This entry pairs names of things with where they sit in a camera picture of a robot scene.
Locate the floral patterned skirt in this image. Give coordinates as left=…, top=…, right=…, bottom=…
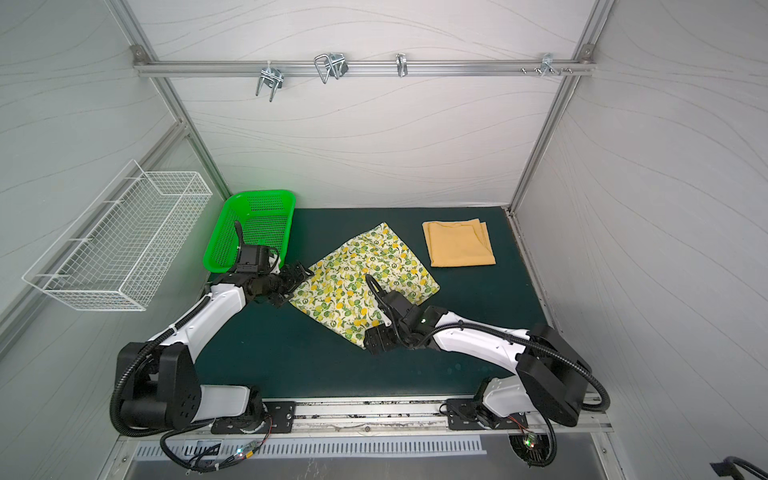
left=290, top=223, right=440, bottom=348

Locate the yellow skirt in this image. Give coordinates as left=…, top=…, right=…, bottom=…
left=422, top=219, right=496, bottom=268

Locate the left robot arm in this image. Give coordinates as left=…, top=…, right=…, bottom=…
left=109, top=262, right=314, bottom=437

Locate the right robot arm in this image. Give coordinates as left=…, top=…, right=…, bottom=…
left=364, top=286, right=611, bottom=427

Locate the dark green table mat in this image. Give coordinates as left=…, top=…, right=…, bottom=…
left=196, top=207, right=546, bottom=398

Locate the green plastic basket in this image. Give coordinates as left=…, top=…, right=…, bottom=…
left=202, top=190, right=296, bottom=274

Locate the metal u-bolt clamp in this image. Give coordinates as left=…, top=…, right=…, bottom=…
left=255, top=62, right=284, bottom=102

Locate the metal double hook clamp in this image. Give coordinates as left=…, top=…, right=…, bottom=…
left=313, top=52, right=349, bottom=84

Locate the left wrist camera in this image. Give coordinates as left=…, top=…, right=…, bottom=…
left=236, top=244, right=271, bottom=274

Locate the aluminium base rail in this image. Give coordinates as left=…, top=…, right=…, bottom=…
left=118, top=392, right=614, bottom=443

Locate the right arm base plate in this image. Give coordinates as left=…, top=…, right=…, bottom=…
left=438, top=398, right=528, bottom=432

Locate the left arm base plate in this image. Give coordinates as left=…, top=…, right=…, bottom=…
left=210, top=401, right=296, bottom=435

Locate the white slotted cable duct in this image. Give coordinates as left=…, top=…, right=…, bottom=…
left=168, top=435, right=487, bottom=461

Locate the white wire basket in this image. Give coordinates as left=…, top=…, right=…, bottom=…
left=22, top=160, right=212, bottom=312

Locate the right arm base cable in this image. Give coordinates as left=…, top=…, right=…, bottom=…
left=506, top=413, right=559, bottom=469

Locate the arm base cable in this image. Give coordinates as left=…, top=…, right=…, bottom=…
left=158, top=413, right=274, bottom=474
left=506, top=413, right=559, bottom=469

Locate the left arm base cable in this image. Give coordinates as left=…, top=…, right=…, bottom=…
left=158, top=413, right=274, bottom=474

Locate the aluminium crossbar rail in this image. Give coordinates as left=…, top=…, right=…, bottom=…
left=134, top=57, right=597, bottom=78

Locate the small metal ring hook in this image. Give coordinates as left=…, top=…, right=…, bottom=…
left=395, top=53, right=408, bottom=78

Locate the metal bracket with bolts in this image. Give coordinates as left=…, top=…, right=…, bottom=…
left=520, top=53, right=573, bottom=77

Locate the black cable bottom corner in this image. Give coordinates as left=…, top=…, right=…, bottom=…
left=709, top=455, right=768, bottom=480

